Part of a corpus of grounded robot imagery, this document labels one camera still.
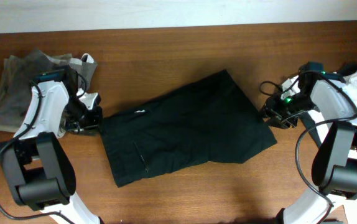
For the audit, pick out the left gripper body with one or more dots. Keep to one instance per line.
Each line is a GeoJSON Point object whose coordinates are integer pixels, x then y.
{"type": "Point", "coordinates": [80, 119]}

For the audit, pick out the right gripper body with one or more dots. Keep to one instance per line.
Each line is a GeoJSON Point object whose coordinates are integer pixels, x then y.
{"type": "Point", "coordinates": [286, 111]}

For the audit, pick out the black shorts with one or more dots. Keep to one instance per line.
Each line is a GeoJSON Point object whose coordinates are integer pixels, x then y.
{"type": "Point", "coordinates": [210, 120]}

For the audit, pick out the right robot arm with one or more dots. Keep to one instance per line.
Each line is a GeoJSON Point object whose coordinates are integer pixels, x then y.
{"type": "Point", "coordinates": [327, 104]}

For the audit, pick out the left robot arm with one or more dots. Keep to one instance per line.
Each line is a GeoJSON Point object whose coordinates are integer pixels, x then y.
{"type": "Point", "coordinates": [37, 170]}

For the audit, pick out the dark green garment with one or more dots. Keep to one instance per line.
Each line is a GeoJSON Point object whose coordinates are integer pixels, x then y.
{"type": "Point", "coordinates": [310, 118]}

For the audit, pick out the grey folded shorts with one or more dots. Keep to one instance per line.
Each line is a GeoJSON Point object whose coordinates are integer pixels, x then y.
{"type": "Point", "coordinates": [86, 65]}

